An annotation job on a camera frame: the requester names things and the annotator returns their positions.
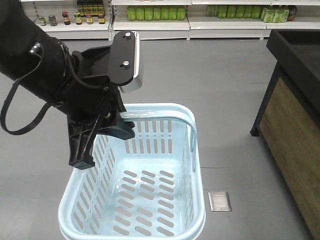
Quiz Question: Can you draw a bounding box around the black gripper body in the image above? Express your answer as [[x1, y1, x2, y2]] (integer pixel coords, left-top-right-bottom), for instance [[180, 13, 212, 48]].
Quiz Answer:
[[56, 47, 126, 128]]

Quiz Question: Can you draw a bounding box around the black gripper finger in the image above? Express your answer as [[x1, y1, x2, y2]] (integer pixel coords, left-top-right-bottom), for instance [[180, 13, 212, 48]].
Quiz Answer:
[[99, 115, 135, 140], [67, 117, 103, 170]]

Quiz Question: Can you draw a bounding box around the light blue plastic basket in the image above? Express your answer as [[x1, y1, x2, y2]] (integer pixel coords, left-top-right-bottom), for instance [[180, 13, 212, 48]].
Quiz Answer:
[[58, 103, 206, 240]]

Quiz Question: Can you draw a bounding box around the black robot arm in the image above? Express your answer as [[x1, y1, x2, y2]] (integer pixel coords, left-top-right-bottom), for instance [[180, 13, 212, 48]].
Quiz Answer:
[[0, 0, 141, 170]]

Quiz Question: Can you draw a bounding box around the red-yellow label jar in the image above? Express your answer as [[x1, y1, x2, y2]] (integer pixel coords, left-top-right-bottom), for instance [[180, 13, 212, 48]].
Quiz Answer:
[[86, 13, 94, 25]]

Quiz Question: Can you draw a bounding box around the yellow-label sauce jar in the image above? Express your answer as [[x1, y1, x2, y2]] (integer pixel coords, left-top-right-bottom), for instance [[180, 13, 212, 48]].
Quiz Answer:
[[74, 12, 83, 25]]

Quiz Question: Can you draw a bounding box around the dark sauce jar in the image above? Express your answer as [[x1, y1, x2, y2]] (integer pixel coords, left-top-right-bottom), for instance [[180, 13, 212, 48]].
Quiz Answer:
[[97, 13, 106, 25]]

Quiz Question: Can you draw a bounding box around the red-lid sauce jar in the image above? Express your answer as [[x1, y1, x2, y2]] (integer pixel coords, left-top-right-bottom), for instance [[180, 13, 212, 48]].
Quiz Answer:
[[61, 11, 71, 26]]

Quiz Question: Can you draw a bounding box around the white supermarket shelving unit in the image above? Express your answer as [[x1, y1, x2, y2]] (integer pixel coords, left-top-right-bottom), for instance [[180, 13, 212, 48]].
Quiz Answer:
[[20, 0, 320, 40]]

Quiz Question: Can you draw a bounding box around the green-lid glass jar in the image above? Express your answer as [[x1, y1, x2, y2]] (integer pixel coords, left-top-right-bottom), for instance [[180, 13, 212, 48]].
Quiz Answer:
[[38, 16, 47, 26], [48, 15, 58, 27]]

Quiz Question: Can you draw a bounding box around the metal floor outlet plate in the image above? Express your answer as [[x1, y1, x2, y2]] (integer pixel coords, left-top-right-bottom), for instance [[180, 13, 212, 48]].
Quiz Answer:
[[208, 191, 233, 212]]

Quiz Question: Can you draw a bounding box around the black wooden produce stand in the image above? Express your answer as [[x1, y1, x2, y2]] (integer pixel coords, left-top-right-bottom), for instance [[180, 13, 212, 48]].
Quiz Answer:
[[250, 29, 320, 240]]

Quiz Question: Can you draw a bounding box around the wrist camera with black plate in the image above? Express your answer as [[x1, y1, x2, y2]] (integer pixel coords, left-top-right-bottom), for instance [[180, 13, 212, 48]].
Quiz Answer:
[[107, 30, 144, 93]]

